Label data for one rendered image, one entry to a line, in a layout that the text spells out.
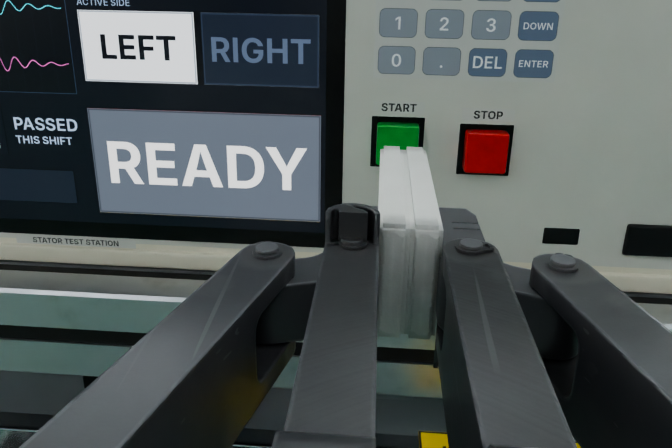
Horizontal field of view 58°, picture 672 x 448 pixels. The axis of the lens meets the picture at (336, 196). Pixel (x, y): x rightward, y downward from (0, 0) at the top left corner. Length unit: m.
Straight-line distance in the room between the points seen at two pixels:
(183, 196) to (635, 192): 0.20
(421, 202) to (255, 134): 0.13
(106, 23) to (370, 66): 0.11
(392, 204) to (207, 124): 0.14
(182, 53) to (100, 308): 0.12
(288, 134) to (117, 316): 0.11
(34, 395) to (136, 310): 0.28
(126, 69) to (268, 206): 0.09
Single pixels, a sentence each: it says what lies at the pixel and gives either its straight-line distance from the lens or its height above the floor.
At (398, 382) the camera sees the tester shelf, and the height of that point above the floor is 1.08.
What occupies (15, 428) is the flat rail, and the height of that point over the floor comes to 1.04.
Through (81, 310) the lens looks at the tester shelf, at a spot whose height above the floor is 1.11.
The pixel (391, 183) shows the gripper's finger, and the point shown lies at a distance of 0.17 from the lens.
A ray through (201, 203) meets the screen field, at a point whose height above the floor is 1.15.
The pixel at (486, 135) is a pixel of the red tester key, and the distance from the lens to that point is 0.26.
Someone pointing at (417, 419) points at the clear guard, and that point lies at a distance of 0.29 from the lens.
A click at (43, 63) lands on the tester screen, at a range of 0.30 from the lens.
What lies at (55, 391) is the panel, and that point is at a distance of 0.55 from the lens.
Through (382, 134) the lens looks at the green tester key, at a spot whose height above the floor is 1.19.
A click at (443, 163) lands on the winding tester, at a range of 0.27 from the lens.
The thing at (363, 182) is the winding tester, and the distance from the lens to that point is 0.27.
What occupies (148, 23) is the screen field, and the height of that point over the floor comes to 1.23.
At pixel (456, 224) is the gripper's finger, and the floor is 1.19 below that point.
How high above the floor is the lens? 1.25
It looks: 20 degrees down
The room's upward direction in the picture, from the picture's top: 1 degrees clockwise
